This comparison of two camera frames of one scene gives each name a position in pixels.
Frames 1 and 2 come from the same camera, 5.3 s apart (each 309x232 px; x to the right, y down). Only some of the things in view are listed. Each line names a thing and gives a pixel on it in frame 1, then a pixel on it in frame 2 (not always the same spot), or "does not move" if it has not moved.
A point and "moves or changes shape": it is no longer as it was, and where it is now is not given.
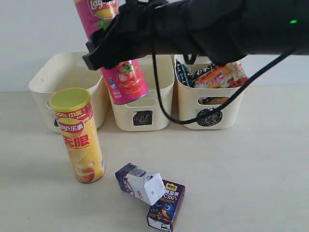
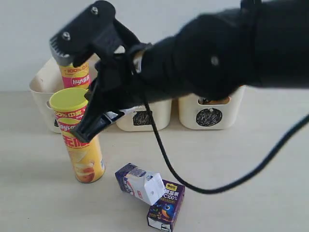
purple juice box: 162,214 does not move
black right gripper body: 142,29 → 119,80
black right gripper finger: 106,47 → 93,117
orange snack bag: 231,75 moves or changes shape
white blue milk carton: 148,187 does not move
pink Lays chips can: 125,81 moves or changes shape
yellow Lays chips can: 73,108 does not move
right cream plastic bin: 191,102 does not move
